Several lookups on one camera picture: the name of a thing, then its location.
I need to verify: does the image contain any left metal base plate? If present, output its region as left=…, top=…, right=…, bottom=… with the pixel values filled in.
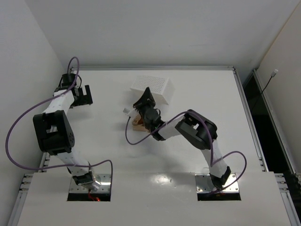
left=69, top=174, right=111, bottom=194

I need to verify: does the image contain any white perforated box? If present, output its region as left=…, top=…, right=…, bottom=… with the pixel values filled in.
left=130, top=75, right=175, bottom=105

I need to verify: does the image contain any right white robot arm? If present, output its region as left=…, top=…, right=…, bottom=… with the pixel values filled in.
left=133, top=88, right=231, bottom=190

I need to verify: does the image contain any light wood letter cube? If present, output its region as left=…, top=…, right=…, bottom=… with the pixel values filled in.
left=132, top=114, right=143, bottom=126

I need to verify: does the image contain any black wall cable with plug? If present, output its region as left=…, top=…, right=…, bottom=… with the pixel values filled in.
left=249, top=69, right=279, bottom=111

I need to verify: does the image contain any metal base plate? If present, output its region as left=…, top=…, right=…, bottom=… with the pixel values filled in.
left=69, top=174, right=111, bottom=194
left=195, top=173, right=239, bottom=194

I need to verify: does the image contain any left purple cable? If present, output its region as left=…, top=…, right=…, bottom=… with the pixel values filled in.
left=6, top=56, right=113, bottom=189

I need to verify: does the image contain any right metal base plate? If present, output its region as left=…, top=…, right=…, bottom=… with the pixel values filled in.
left=195, top=173, right=239, bottom=194

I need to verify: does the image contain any light wood plank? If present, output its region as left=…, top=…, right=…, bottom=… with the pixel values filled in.
left=132, top=124, right=150, bottom=133

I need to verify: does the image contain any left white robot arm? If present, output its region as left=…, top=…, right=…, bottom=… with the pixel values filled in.
left=33, top=73, right=96, bottom=191

